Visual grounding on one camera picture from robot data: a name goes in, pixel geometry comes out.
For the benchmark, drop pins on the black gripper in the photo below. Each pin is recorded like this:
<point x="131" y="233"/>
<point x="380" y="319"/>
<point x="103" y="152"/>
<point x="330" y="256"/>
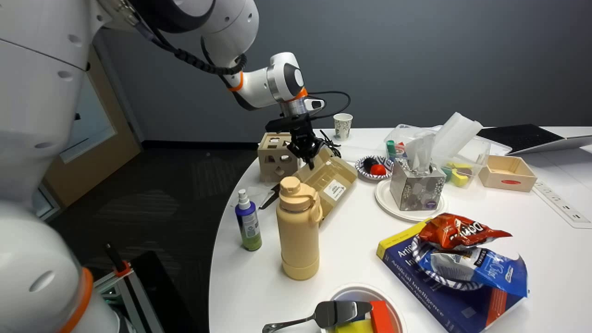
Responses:
<point x="295" y="128"/>

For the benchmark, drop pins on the brown cardboard box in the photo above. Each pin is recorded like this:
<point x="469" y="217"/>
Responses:
<point x="330" y="185"/>

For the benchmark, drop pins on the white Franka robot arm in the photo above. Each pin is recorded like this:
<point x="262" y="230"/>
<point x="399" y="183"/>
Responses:
<point x="38" y="122"/>

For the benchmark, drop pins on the wooden shape sorter box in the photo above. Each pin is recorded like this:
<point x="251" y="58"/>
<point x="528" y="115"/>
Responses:
<point x="275" y="158"/>

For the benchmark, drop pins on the grey marbled tissue box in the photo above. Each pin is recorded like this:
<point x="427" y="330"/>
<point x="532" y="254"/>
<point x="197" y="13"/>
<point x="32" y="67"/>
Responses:
<point x="417" y="187"/>

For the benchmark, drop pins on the patterned paper cup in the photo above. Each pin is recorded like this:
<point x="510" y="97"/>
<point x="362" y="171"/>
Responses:
<point x="343" y="126"/>

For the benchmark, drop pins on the black toy block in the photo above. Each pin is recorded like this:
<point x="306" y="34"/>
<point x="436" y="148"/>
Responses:
<point x="369" y="163"/>

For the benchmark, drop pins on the red toy block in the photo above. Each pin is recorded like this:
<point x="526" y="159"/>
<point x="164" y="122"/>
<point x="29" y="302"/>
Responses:
<point x="378" y="169"/>

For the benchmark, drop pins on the teal toy block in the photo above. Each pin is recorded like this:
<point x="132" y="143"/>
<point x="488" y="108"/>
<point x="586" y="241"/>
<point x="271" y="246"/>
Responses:
<point x="391" y="150"/>

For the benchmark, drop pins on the tan water bottle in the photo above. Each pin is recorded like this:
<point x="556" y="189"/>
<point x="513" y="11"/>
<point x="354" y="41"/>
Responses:
<point x="299" y="241"/>

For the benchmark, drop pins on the blue spray bottle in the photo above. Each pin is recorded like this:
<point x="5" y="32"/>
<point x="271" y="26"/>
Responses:
<point x="249" y="224"/>

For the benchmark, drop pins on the small red toy piece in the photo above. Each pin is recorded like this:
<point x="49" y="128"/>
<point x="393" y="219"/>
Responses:
<point x="401" y="148"/>

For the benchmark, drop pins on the round white plate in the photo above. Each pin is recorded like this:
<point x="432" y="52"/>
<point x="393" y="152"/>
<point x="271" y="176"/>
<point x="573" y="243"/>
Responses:
<point x="386" y="204"/>

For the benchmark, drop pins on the white bowl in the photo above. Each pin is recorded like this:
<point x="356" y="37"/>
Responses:
<point x="354" y="293"/>

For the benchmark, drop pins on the clear plastic container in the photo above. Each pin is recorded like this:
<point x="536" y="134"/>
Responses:
<point x="456" y="135"/>

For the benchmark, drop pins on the yellow green tape roll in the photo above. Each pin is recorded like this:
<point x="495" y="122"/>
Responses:
<point x="460" y="178"/>

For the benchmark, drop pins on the grey metal spatula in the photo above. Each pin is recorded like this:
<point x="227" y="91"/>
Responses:
<point x="340" y="311"/>

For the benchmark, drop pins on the orange red food piece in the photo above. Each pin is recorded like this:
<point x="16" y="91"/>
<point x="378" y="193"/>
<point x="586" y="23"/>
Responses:
<point x="382" y="317"/>

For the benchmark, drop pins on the light wooden door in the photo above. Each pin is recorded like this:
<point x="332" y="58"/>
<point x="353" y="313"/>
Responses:
<point x="94" y="159"/>

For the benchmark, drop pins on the red and black clamp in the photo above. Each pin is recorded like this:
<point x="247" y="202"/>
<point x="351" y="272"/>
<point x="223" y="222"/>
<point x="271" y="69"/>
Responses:
<point x="119" y="261"/>

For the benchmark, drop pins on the white ruler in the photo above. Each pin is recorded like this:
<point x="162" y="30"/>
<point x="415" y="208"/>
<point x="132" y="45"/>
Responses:
<point x="565" y="206"/>

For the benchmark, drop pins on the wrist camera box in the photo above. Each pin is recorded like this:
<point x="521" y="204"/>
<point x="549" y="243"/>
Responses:
<point x="314" y="104"/>

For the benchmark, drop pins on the aluminium frame rail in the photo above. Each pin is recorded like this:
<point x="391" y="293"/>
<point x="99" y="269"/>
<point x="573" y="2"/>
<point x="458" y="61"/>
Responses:
<point x="132" y="302"/>

